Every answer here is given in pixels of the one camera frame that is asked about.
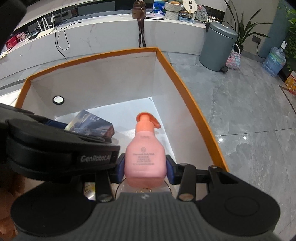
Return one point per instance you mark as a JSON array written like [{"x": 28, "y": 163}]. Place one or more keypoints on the woven pastel basket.
[{"x": 233, "y": 61}]

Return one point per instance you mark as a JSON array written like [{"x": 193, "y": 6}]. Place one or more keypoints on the grey pedal trash bin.
[{"x": 217, "y": 47}]

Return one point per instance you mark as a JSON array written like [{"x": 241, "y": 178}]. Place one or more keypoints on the round paper fan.
[{"x": 191, "y": 7}]

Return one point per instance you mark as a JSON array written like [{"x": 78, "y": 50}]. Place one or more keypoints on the brown leather bag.
[{"x": 138, "y": 13}]

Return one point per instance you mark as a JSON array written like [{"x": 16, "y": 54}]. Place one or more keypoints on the blue water jug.
[{"x": 275, "y": 60}]

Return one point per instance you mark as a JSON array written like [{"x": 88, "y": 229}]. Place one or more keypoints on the green potted plant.
[{"x": 250, "y": 19}]

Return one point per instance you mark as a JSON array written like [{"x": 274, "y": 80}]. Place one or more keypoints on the orange white storage box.
[{"x": 119, "y": 85}]

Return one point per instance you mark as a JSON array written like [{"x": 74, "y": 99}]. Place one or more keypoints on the illustrated box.
[{"x": 86, "y": 123}]

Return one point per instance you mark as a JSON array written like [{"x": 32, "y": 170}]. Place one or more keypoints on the gold round compact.
[{"x": 123, "y": 187}]

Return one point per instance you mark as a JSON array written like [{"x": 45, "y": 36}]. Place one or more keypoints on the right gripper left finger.
[{"x": 116, "y": 173}]

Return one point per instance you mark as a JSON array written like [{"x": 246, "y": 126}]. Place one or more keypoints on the pink pump bottle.
[{"x": 145, "y": 157}]

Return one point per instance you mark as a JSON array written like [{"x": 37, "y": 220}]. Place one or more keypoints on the white wifi router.
[{"x": 46, "y": 26}]

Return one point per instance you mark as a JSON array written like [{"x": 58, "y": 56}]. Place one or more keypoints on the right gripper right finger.
[{"x": 183, "y": 175}]

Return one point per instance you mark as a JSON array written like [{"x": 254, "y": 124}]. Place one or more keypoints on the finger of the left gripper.
[{"x": 56, "y": 124}]

